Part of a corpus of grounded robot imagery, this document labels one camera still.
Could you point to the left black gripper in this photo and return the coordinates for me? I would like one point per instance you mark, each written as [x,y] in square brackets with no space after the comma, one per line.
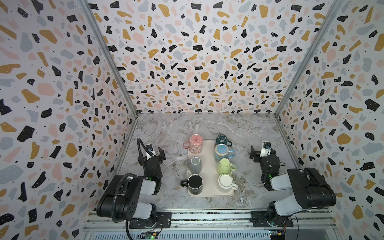
[151,157]

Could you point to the light blue yellow-inside mug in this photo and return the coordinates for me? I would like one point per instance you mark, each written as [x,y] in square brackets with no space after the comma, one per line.
[222,151]

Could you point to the dark green mug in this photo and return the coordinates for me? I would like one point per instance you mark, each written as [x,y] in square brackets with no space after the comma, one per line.
[222,139]

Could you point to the pink glass mug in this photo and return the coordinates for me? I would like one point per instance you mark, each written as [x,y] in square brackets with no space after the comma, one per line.
[194,144]

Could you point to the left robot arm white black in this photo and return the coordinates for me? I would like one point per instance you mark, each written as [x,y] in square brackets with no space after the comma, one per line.
[120,201]

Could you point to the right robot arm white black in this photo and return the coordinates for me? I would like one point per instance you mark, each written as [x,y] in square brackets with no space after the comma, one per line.
[310,190]

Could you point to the light green mug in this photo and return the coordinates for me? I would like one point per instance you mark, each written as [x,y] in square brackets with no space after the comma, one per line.
[224,166]

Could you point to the white cream mug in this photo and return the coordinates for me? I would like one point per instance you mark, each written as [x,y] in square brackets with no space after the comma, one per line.
[226,183]

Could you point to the black mug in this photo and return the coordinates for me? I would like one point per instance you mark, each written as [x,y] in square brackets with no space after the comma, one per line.
[194,183]

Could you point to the beige rectangular tray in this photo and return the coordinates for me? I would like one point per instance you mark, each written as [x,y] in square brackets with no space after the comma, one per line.
[209,172]

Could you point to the green circuit board left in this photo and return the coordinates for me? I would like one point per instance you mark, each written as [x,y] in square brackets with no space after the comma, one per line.
[148,236]

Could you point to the circuit board right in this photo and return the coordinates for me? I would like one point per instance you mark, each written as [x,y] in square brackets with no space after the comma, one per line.
[277,234]

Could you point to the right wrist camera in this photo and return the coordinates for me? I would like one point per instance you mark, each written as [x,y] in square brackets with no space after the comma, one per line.
[266,149]

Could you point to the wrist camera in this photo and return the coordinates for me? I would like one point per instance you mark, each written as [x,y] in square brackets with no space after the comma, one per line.
[266,149]
[150,152]

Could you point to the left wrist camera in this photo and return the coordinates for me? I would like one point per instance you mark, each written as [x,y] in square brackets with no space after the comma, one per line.
[150,152]

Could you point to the grey handleless cup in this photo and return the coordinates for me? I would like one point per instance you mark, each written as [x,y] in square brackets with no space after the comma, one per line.
[195,165]

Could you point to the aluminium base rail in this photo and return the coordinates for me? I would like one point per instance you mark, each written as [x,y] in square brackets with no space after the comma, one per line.
[235,224]

